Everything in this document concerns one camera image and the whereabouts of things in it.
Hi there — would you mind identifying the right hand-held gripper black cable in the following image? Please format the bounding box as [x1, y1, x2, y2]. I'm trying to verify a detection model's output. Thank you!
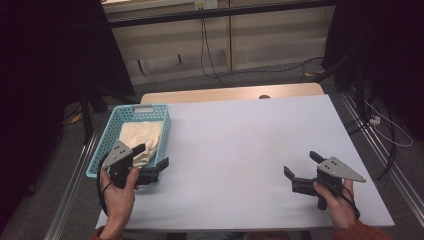
[319, 178, 362, 220]

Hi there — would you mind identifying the black floor cable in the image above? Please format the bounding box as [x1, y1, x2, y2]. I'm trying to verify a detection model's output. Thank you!
[344, 94, 398, 184]

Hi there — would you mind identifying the person's left hand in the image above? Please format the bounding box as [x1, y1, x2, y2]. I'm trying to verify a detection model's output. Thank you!
[99, 166, 140, 230]

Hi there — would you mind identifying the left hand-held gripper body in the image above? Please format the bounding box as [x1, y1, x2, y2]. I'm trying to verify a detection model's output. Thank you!
[101, 140, 162, 190]

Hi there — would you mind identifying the left hand-held gripper black cable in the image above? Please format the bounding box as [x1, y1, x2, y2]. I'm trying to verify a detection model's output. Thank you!
[95, 159, 112, 217]

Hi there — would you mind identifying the person's right hand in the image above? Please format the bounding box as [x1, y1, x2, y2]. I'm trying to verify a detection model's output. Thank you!
[312, 179, 360, 231]

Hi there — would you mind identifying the black curtain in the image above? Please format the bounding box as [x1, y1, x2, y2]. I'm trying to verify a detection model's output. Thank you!
[0, 0, 136, 233]
[321, 0, 424, 143]

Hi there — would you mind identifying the light blue plastic basket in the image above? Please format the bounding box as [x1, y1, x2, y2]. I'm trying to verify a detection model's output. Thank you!
[85, 103, 172, 182]

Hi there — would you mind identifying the white floor cable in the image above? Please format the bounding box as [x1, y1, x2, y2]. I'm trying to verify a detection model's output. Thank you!
[364, 99, 414, 148]

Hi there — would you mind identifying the black metal stand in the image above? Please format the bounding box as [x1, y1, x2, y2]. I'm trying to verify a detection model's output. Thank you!
[79, 83, 141, 145]

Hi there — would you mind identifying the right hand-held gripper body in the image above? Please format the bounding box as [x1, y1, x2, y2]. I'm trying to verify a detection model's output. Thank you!
[291, 156, 367, 212]

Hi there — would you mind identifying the black hanging wall cable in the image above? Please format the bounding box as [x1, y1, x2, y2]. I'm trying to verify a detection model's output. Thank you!
[199, 17, 325, 88]

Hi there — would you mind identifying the cream garment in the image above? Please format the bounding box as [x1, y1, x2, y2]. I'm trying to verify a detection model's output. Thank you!
[118, 120, 164, 169]

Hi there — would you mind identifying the pale table cover sheet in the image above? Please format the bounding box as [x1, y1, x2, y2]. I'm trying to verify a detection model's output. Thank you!
[95, 94, 395, 232]

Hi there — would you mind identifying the white wall socket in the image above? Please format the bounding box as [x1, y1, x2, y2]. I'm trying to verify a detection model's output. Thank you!
[194, 0, 220, 11]

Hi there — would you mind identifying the aluminium floor rail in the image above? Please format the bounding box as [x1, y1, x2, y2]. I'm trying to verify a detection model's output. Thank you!
[338, 90, 424, 219]
[43, 132, 98, 240]

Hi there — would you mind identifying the hand-held gripper black cable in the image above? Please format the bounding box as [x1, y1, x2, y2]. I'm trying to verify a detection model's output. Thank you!
[95, 159, 112, 217]
[319, 178, 362, 220]

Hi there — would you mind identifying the black horizontal bar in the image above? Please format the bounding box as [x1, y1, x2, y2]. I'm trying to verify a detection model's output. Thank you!
[106, 0, 335, 29]

